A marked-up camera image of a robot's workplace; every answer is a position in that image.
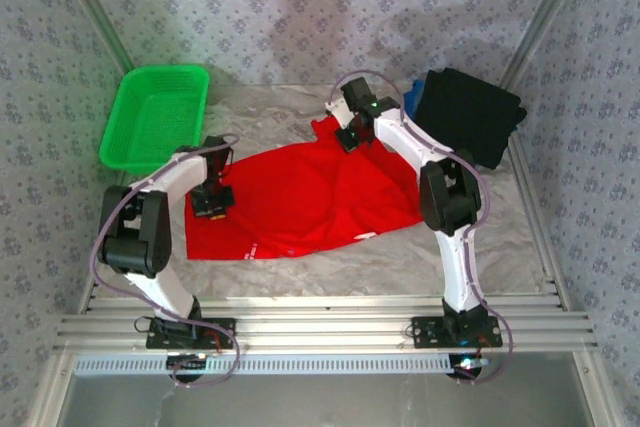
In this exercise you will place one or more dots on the blue folded t-shirt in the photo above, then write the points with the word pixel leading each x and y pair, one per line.
pixel 412 97

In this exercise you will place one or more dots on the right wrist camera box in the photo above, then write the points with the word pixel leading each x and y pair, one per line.
pixel 337 112

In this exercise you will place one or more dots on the aluminium corner post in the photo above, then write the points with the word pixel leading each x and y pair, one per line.
pixel 93 7
pixel 551 7

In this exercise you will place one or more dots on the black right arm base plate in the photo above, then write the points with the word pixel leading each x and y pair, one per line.
pixel 425 334

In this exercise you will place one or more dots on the right controller board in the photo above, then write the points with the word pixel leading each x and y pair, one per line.
pixel 467 364

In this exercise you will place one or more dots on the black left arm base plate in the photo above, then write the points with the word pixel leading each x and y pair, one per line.
pixel 200 344

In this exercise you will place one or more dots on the left controller board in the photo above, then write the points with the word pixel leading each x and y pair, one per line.
pixel 187 361

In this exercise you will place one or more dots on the red t-shirt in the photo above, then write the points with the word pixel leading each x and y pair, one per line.
pixel 300 197

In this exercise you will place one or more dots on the aluminium frame leg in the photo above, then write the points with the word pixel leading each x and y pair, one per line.
pixel 597 392
pixel 47 392

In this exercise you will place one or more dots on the black folded t-shirt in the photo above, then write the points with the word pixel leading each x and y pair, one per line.
pixel 465 107

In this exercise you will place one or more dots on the green plastic basket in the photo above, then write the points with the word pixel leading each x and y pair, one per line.
pixel 150 112

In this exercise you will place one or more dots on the aluminium rail frame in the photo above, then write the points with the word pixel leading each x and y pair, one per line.
pixel 325 327

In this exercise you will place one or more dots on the controller board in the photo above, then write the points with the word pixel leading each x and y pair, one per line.
pixel 467 364
pixel 187 361

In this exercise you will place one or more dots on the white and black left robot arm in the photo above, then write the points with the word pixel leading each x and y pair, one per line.
pixel 150 227

